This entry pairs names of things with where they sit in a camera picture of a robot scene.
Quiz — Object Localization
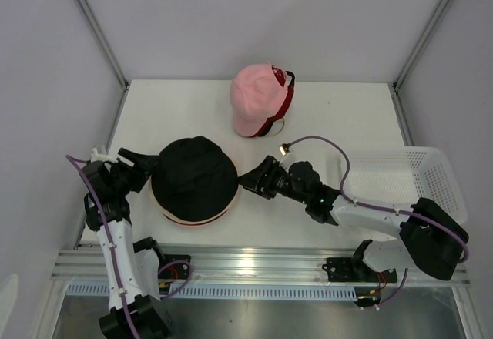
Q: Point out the black hat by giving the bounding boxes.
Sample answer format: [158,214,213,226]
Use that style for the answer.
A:
[162,210,228,227]

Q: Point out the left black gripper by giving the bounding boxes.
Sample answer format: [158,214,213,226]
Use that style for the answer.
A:
[108,148,160,196]

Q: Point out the aluminium mounting rail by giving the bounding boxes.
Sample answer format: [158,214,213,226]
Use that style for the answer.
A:
[52,244,471,288]

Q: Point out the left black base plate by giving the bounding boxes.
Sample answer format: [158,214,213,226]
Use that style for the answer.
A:
[158,254,191,281]

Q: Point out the beige bucket hat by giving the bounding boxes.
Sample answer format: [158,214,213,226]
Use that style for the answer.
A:
[149,188,239,214]

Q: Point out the red baseball cap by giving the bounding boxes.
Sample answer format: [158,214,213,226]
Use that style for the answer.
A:
[243,64,296,137]

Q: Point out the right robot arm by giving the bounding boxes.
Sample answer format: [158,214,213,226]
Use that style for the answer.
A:
[238,156,468,280]

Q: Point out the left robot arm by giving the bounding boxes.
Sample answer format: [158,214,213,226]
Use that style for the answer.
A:
[82,149,173,338]

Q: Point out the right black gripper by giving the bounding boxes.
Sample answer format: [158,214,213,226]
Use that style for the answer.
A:
[235,156,309,205]

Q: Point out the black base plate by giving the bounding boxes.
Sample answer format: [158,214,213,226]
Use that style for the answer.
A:
[158,254,191,281]
[321,257,397,283]

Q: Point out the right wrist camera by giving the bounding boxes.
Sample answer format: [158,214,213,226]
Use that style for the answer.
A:
[279,143,295,160]

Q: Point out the right frame post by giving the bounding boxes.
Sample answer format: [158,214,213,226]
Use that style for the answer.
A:
[392,0,454,94]

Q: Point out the white plastic basket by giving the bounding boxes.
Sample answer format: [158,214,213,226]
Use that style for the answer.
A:
[338,146,468,224]

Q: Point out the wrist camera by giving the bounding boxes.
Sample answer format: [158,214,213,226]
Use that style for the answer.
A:
[279,143,295,160]
[90,147,116,163]

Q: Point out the white slotted cable duct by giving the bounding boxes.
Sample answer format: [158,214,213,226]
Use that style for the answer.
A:
[65,284,359,300]

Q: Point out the light pink hat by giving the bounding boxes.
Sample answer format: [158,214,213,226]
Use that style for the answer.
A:
[230,62,296,138]

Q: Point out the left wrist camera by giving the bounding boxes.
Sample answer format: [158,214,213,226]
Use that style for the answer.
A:
[90,147,116,163]

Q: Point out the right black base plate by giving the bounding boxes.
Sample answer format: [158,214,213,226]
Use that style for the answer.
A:
[321,257,397,283]

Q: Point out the gold wire hat stand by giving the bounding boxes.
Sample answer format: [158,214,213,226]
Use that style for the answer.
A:
[268,118,286,137]

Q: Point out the left frame post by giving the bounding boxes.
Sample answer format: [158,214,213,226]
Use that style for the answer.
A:
[74,0,129,89]

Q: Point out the frame post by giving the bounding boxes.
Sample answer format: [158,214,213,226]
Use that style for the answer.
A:
[74,0,129,89]
[392,0,454,94]

